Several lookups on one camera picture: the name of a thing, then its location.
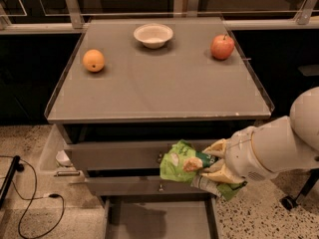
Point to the green rice chip bag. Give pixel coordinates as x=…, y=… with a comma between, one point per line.
x=183, y=164

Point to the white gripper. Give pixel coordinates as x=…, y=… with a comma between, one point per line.
x=239, y=153

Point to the middle grey drawer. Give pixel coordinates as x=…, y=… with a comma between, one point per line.
x=144, y=185

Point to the metal railing post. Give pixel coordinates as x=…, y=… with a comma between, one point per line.
x=77, y=20

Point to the red apple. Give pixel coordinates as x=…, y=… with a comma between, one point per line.
x=221, y=47

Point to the grey drawer cabinet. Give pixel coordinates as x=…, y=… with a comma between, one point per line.
x=172, y=93

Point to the bottom grey drawer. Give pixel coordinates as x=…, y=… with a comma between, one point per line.
x=190, y=216

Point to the grey drawer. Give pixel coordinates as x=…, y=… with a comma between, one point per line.
x=144, y=185
x=111, y=155
x=190, y=216

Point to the top grey drawer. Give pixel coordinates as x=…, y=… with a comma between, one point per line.
x=111, y=155

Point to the orange fruit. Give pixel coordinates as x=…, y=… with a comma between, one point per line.
x=93, y=60

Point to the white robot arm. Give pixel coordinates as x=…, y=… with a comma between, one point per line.
x=259, y=153

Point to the clear plastic bin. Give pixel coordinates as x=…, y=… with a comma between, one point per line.
x=53, y=159

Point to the black stand leg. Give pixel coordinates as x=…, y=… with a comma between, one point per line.
x=8, y=178

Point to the white paper bowl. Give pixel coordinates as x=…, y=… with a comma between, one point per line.
x=153, y=35

